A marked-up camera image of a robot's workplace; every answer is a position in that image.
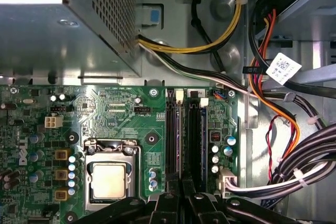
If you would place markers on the black PC case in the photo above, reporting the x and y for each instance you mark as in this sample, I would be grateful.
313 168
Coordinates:
178 24

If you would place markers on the black RAM slot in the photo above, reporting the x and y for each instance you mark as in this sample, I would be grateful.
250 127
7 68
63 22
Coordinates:
172 134
194 134

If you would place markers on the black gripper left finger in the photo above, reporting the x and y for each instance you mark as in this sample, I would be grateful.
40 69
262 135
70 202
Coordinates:
168 208

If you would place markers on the green motherboard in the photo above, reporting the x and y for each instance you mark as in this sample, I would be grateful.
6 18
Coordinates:
118 124

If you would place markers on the silver CPU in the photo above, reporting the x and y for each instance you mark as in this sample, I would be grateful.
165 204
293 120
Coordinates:
109 180

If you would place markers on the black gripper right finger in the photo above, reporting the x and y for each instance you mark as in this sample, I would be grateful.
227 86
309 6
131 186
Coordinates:
199 211

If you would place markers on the blue plastic tab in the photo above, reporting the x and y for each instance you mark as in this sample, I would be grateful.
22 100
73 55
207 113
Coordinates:
155 16

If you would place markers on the grey power supply unit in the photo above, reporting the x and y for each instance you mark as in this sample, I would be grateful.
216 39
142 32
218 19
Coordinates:
52 45

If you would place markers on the metal drive cage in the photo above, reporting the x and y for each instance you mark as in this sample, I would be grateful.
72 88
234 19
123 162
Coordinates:
315 16

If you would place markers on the white four-pin board socket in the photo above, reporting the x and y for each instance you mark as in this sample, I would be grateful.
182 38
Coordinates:
53 121

